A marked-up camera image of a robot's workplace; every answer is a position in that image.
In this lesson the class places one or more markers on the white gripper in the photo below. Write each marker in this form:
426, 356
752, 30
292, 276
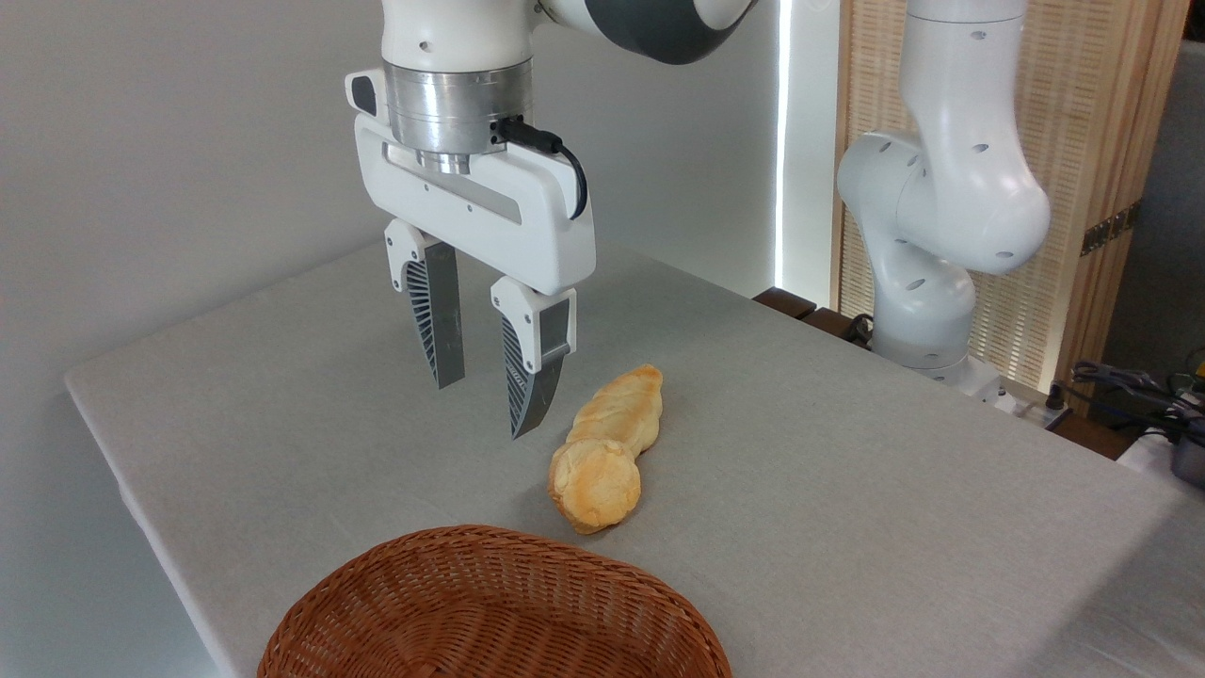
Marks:
490, 221

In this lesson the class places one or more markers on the golden bread loaf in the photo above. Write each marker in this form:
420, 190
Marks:
602, 461

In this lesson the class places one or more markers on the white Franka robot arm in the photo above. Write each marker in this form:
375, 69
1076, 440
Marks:
951, 188

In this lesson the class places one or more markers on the brown wicker basket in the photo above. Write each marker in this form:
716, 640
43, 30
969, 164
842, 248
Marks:
490, 612

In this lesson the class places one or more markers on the dark brown wooden board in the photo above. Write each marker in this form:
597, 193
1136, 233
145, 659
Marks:
800, 308

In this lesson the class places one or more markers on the white vertical light strip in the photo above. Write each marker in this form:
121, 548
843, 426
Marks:
782, 141

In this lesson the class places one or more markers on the grey tablecloth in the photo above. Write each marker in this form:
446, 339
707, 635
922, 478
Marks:
847, 527

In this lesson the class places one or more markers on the white power strip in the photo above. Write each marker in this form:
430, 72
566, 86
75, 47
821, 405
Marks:
1040, 412

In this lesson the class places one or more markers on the dark metal screen hinge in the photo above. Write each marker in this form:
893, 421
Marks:
1111, 229

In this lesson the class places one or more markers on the wooden slatted folding screen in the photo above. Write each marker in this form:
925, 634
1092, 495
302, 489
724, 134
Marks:
1101, 113

